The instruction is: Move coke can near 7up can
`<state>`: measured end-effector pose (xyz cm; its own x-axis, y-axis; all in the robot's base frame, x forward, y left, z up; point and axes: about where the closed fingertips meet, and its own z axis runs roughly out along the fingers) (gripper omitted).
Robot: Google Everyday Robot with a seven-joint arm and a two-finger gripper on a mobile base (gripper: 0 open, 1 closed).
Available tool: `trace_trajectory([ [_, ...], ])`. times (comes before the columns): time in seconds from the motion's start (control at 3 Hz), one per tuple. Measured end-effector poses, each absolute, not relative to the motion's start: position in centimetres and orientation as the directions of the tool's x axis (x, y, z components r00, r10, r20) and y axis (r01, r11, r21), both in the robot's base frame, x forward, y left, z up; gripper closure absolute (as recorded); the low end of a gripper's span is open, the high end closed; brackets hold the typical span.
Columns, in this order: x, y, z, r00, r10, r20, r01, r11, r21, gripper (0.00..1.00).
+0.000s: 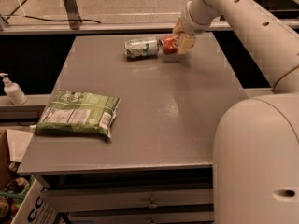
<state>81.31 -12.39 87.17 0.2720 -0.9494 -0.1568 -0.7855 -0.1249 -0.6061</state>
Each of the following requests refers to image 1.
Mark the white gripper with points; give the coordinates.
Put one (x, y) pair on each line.
(189, 24)

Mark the red coke can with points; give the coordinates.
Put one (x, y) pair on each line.
(169, 43)

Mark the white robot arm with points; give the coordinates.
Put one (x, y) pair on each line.
(256, 145)

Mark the green white 7up can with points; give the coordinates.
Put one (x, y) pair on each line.
(141, 47)

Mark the grey drawer cabinet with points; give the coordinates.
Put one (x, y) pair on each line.
(161, 140)

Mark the green chip bag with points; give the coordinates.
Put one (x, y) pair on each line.
(80, 112)

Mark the top drawer knob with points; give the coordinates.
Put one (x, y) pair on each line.
(152, 204)

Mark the white pump bottle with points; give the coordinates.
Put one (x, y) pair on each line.
(13, 90)

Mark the brown cardboard box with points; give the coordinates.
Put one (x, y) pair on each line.
(5, 174)

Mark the white cardboard box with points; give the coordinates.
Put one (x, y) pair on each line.
(34, 210)

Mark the left metal rail post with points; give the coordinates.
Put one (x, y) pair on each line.
(72, 13)

